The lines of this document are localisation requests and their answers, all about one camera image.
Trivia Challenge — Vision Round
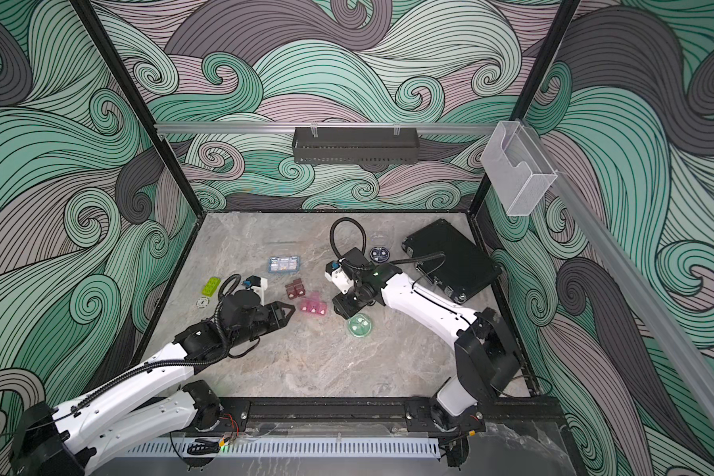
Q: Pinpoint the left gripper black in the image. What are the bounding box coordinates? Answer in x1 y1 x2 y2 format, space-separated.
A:
228 301 296 350

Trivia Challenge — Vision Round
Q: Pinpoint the pink pillbox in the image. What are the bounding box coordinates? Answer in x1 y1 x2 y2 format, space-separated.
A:
299 293 328 317

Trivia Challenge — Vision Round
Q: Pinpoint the green round pillbox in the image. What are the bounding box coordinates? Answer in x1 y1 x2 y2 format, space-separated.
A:
347 313 373 338

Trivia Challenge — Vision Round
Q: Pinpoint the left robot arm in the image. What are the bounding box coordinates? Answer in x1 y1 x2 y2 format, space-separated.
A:
10 290 296 475

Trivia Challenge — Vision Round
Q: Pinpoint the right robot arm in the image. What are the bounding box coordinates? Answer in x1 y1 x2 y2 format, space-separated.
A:
324 248 522 432

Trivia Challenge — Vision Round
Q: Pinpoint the dark round pillbox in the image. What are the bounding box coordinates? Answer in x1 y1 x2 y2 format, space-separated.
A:
369 246 391 264

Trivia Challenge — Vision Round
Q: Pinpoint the dark red pillbox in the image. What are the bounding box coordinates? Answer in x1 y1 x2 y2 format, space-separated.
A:
285 278 307 299

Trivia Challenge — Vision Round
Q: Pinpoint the blue rectangular pillbox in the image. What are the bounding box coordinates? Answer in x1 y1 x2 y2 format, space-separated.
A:
268 256 301 274

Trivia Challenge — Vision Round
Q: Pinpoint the black flat case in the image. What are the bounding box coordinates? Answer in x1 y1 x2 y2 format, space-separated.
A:
402 218 501 305

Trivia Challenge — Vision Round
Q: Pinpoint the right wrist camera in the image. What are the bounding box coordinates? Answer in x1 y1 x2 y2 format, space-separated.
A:
324 261 354 295

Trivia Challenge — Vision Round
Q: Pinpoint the black wall tray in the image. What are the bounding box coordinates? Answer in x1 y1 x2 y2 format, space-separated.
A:
292 127 420 167

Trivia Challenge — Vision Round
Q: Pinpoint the white slotted cable duct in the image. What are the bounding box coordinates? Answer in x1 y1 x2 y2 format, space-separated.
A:
123 436 441 459

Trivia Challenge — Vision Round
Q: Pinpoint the clear plastic wall holder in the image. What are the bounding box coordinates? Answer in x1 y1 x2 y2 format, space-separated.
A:
481 121 557 217

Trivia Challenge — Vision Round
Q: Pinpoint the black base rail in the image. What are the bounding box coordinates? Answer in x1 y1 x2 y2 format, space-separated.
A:
220 397 562 430

